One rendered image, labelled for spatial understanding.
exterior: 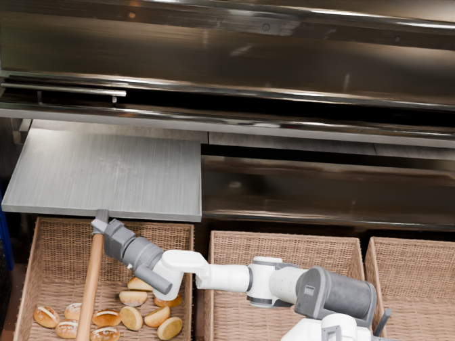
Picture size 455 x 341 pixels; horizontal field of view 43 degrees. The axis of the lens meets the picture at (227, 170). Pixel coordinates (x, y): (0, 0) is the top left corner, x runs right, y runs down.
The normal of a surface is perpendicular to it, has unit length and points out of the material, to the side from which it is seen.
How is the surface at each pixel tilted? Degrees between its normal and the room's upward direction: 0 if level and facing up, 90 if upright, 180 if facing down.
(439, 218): 70
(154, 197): 0
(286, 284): 77
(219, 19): 90
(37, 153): 0
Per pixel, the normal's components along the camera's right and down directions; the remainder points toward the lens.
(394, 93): 0.08, 0.38
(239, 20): 0.04, 0.67
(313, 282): -0.89, -0.32
